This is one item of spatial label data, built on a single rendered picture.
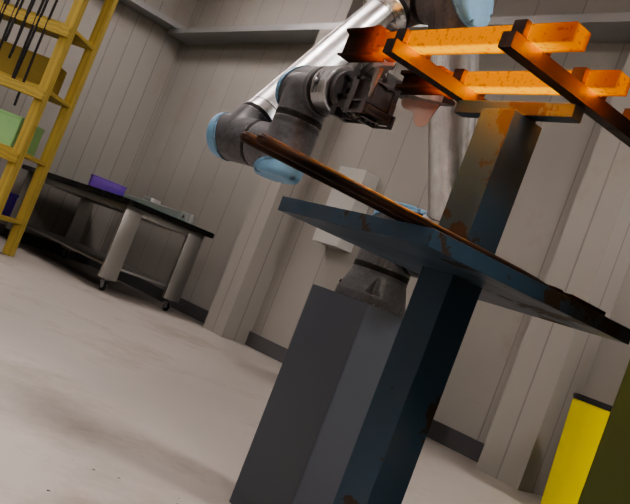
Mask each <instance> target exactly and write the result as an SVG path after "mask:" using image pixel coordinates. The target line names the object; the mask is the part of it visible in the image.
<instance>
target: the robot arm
mask: <svg viewBox="0 0 630 504"><path fill-rule="evenodd" d="M493 6H494V1H493V0H364V1H363V6H362V7H361V8H360V9H358V10H357V11H356V12H355V13H354V14H352V15H351V16H350V17H349V18H348V19H346V20H345V21H344V22H343V23H341V24H340V25H339V26H338V27H337V28H335V29H334V30H333V31H332V32H331V33H329V34H328V35H327V36H326V37H325V38H323V39H322V40H321V41H320V42H319V43H317V44H316V45H315V46H314V47H313V48H311V49H310V50H309V51H308V52H307V53H305V54H304V55H303V56H302V57H301V58H299V59H298V60H297V61H296V62H295V63H293V64H292V65H291V66H290V67H289V68H287V69H286V70H285V71H284V72H283V73H281V74H280V75H279V76H278V77H277V78H275V79H274V80H273V81H272V82H271V83H269V84H268V85H267V86H266V87H265V88H263V89H262V90H261V91H260V92H259V93H257V94H256V95H255V96H254V97H253V98H251V99H250V100H249V101H247V102H245V103H243V104H242V105H241V106H240V107H239V108H237V109H236V110H235V111H234V112H233V113H229V112H221V113H218V114H216V115H215V116H214V117H213V118H212V119H211V120H210V122H209V124H208V127H207V131H206V141H207V145H208V148H209V150H210V151H211V153H212V154H213V155H215V156H216V157H219V158H222V159H223V160H225V161H232V162H236V163H240V164H244V165H248V166H251V167H254V171H255V173H257V174H258V175H260V176H262V177H264V178H266V179H269V180H272V181H275V182H280V183H282V184H288V185H294V184H297V183H299V182H300V180H301V178H302V176H303V174H304V173H302V172H300V171H298V170H296V169H294V168H292V167H290V166H288V165H286V164H284V163H282V162H280V161H278V160H276V159H274V158H272V157H271V156H269V155H267V154H265V153H263V152H261V151H259V150H257V149H255V148H253V147H251V146H249V145H247V144H245V143H243V142H242V141H241V139H240V135H241V133H242V132H244V131H248V132H250V133H252V134H254V135H256V136H258V135H259V134H260V133H265V134H267V135H269V136H271V137H273V138H275V139H276V140H278V141H280V142H282V143H284V144H286V145H288V146H290V147H292V148H294V149H295V150H297V151H299V152H301V153H303V154H305V155H307V156H309V157H310V156H311V154H312V151H313V149H314V146H315V144H316V141H317V138H318V136H319V133H320V131H321V128H322V126H323V123H324V120H325V118H326V117H336V118H338V119H339V120H341V121H342V122H344V123H355V124H365V125H367V126H369V127H371V128H374V129H387V130H391V129H392V127H393V124H394V121H395V119H396V117H395V116H393V114H394V111H395V108H396V103H397V101H398V98H401V99H402V100H401V105H402V107H403V108H404V109H407V110H410V111H412V112H413V116H414V124H415V125H416V126H419V127H424V126H425V125H427V123H428V211H425V210H423V209H420V208H416V207H415V206H412V205H409V204H405V203H401V202H396V201H394V202H396V203H398V204H400V205H402V206H404V207H406V208H407V209H409V210H411V211H413V212H415V213H417V214H419V215H421V216H423V217H424V218H426V219H428V220H430V221H432V222H434V223H436V224H438V225H439V222H440V219H441V217H442V214H443V211H444V209H445V206H446V203H447V201H448V198H449V196H450V193H451V190H452V188H453V185H454V182H455V180H456V177H457V174H458V172H459V169H460V167H461V164H462V161H463V159H464V156H465V153H466V151H467V148H468V145H469V143H470V140H471V138H472V135H473V132H474V130H475V127H476V124H477V118H465V117H461V116H459V115H458V114H456V113H455V112H454V110H455V108H456V105H457V101H455V100H454V99H447V98H446V97H444V96H441V95H406V94H405V93H403V92H402V91H400V90H398V89H397V88H395V86H396V84H401V83H402V80H400V79H399V78H397V77H396V76H394V75H393V74H391V73H389V71H390V70H393V69H394V68H395V66H396V61H395V62H388V61H386V60H385V59H384V62H368V63H358V64H357V63H349V62H347V61H346V60H344V59H343V58H341V57H340V56H338V55H337V53H340V52H342V51H343V48H344V46H345V43H346V41H347V38H348V36H349V34H348V32H347V28H357V27H372V26H376V25H382V26H383V27H385V28H386V29H387V30H389V31H390V32H395V31H397V30H398V29H401V28H410V27H413V26H416V25H420V24H422V25H428V30H431V29H449V28H467V27H484V26H487V25H488V23H489V22H490V20H491V18H490V16H491V15H492V13H493ZM429 61H431V62H432V63H434V64H435V65H437V66H444V67H445V68H447V69H448V70H450V71H451V72H454V70H455V69H466V70H467V71H468V72H473V71H479V54H452V55H431V58H430V60H429ZM355 64H357V65H356V67H355V68H353V66H354V65H355ZM378 125H383V126H387V127H382V126H378ZM411 276H412V277H415V278H418V277H419V274H417V273H415V272H413V271H411V270H408V269H406V268H404V267H402V266H400V265H397V264H395V263H393V262H391V261H389V260H387V259H384V258H382V257H380V256H378V255H376V254H373V253H371V252H369V251H367V250H365V249H362V248H359V251H358V253H357V256H356V258H355V261H354V264H353V266H352V268H351V269H350V270H349V272H348V273H347V274H346V275H345V276H344V277H343V279H342V280H341V281H340V283H338V284H337V286H336V289H335V292H337V293H340V294H343V295H346V296H348V297H351V298H354V299H357V300H359V301H362V302H365V303H368V304H370V305H373V306H375V307H378V308H380V309H383V310H385V311H387V312H390V313H392V314H395V315H397V316H400V317H402V318H403V317H404V314H405V312H406V308H405V306H406V288H407V285H408V282H409V280H410V277H411Z"/></svg>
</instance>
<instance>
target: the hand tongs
mask: <svg viewBox="0 0 630 504"><path fill-rule="evenodd" d="M240 139H241V141H242V142H243V143H245V144H247V145H249V146H251V147H253V148H255V149H257V150H259V151H261V152H263V153H265V154H267V155H269V156H271V157H272V158H274V159H276V160H278V161H280V162H282V163H284V164H286V165H288V166H290V167H292V168H294V169H296V170H298V171H300V172H302V173H304V174H306V175H308V176H310V177H312V178H314V179H316V180H318V181H320V182H322V183H324V184H326V185H328V186H330V187H332V188H334V189H336V190H338V191H339V192H341V193H343V194H345V195H347V196H349V197H351V198H353V199H355V200H357V201H359V202H361V203H363V204H365V205H367V206H369V207H371V208H373V209H375V210H377V211H379V212H381V213H383V214H385V215H387V216H389V217H391V218H393V219H395V220H397V221H401V222H406V223H410V224H415V225H419V226H424V227H429V228H433V229H436V230H438V231H440V232H442V233H444V234H446V235H448V236H450V237H452V238H454V239H455V240H457V241H459V242H461V243H463V244H465V245H467V246H469V247H471V248H473V249H475V250H477V251H479V252H481V253H483V254H485V255H487V256H489V257H491V258H492V259H494V260H496V261H498V262H500V263H502V264H504V265H506V266H508V267H510V268H512V269H514V270H516V271H518V272H520V273H522V274H524V275H526V276H528V277H529V278H531V279H533V280H535V281H537V282H539V283H541V284H543V285H545V286H547V287H549V288H551V289H553V290H555V291H557V292H559V293H561V294H563V295H565V296H566V297H568V298H570V299H572V300H574V301H576V302H578V303H580V304H582V305H584V306H586V307H588V308H590V309H592V310H594V311H596V312H598V313H600V314H602V315H603V316H605V314H606V312H605V311H603V310H601V309H599V308H597V307H595V306H593V305H591V304H589V303H588V302H586V301H584V300H582V299H580V298H578V297H576V296H574V295H572V294H569V293H565V292H563V290H561V289H559V288H557V287H554V286H551V285H548V284H546V283H545V282H543V281H542V280H540V279H538V278H537V277H535V276H533V275H532V274H530V273H528V272H526V271H525V270H523V269H521V268H519V267H517V266H515V265H514V264H512V263H510V262H508V261H506V260H504V259H502V258H500V257H498V256H497V255H495V254H493V253H491V252H489V251H487V250H485V249H483V248H481V247H479V246H478V245H476V244H474V243H472V242H470V241H468V240H466V239H464V238H462V237H461V236H459V235H457V234H455V233H453V232H451V231H449V230H447V229H445V228H443V227H442V226H440V225H438V224H436V223H434V222H432V221H430V220H428V219H426V218H424V217H423V216H421V215H419V214H417V213H415V212H413V211H411V210H409V209H407V208H406V207H404V206H402V205H400V204H398V203H396V202H394V201H392V200H390V199H388V198H387V197H385V196H383V195H381V194H379V193H377V192H375V191H373V190H371V189H369V188H368V187H366V186H364V185H362V184H360V183H358V182H356V181H354V180H352V179H350V178H349V177H347V176H345V175H343V174H341V173H339V172H337V171H335V170H333V169H331V168H330V167H328V166H326V165H324V164H322V163H320V162H318V161H316V160H314V159H312V158H311V157H309V156H307V155H305V154H303V153H301V152H299V151H297V150H295V149H294V148H292V147H290V146H288V145H286V144H284V143H282V142H280V141H278V140H276V139H275V138H273V137H271V136H269V135H267V134H265V133H260V134H259V135H258V136H256V135H254V134H252V133H250V132H248V131H244V132H242V133H241V135H240Z"/></svg>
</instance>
